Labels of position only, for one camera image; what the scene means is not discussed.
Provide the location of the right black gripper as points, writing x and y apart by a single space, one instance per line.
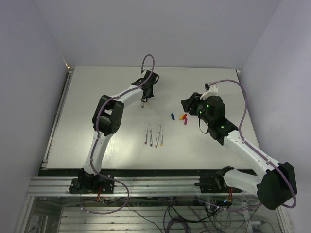
189 104

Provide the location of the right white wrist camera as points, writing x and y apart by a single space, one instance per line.
211 90

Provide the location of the blue end white pen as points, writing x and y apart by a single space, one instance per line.
150 135

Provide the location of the magenta end white pen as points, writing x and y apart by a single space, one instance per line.
146 133

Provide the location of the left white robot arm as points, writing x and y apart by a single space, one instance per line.
108 115

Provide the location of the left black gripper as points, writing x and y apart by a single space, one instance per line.
152 95

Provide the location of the red end white pen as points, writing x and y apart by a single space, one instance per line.
158 136

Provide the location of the aluminium rail frame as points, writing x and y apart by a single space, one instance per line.
144 201

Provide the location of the yellow end white pen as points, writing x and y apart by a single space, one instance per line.
161 135

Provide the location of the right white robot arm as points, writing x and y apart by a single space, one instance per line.
273 183

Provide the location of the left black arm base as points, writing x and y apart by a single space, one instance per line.
90 184

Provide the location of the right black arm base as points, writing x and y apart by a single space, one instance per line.
212 181

